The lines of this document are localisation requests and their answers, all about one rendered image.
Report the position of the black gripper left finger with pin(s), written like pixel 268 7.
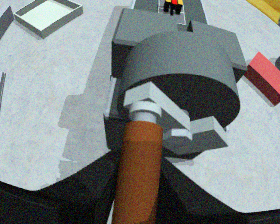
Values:
pixel 86 197

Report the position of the red rectangular block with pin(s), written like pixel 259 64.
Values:
pixel 264 76

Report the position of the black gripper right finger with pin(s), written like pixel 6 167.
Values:
pixel 182 201

